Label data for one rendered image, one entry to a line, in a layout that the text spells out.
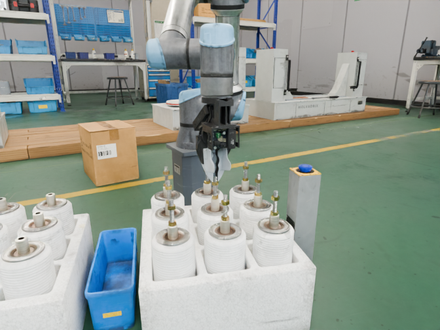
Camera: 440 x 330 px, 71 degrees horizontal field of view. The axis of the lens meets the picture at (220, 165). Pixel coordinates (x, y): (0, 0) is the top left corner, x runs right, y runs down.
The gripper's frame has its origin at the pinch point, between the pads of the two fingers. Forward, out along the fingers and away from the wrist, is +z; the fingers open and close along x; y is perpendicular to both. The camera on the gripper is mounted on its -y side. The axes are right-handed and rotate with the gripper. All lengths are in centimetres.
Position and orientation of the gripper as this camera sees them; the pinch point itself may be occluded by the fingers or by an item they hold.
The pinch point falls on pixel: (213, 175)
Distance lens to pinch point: 79.8
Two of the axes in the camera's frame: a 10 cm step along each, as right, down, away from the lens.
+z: 0.0, 9.5, 3.0
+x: 9.1, -1.2, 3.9
